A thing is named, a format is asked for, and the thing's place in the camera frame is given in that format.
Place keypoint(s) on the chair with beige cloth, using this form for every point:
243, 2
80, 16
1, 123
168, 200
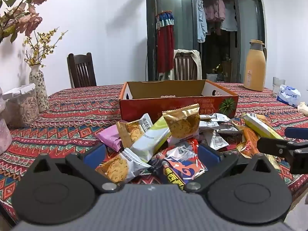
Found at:
196, 57

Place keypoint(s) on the red orange cardboard box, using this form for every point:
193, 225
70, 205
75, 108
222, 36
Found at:
168, 107

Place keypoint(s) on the dark framed sliding glass door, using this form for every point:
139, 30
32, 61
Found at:
151, 28

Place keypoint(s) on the red blue tassel decoration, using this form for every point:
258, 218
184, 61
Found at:
166, 45

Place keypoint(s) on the clear drinking glass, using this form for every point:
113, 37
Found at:
278, 85

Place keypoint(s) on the white blue tissue pack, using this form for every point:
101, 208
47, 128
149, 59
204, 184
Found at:
288, 96

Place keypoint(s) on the pile of snack packets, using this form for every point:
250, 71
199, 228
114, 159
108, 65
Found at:
154, 134

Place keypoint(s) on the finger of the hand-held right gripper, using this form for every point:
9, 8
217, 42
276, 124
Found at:
276, 147
296, 132

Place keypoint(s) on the pink dried flowers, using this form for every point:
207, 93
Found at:
26, 21

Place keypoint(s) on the pink hanging garment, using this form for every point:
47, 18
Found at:
215, 9

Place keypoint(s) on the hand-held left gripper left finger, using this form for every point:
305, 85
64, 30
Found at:
95, 152

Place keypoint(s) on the cream crumpled object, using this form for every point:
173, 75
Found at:
303, 108

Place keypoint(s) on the speckled white vase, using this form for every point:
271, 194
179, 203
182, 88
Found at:
39, 89

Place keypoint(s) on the yellow flower branches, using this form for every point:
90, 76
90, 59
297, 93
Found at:
42, 45

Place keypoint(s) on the brown wooden chair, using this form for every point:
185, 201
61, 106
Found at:
184, 67

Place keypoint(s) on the yellow thermos jug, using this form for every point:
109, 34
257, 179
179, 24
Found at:
255, 69

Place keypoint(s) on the white hanging garment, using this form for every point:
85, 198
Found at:
229, 20

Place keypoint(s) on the light blue hanging shirt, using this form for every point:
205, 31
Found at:
201, 21

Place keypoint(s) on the dark wooden chair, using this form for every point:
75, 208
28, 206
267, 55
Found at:
80, 69

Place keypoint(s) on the pink textured vase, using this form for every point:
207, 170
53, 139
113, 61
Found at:
3, 132

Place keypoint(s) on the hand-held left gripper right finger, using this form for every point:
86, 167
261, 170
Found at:
208, 154

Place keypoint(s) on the pink snack packet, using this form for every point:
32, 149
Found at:
109, 138

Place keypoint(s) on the clear jar with white lid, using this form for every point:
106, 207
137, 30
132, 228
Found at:
21, 108

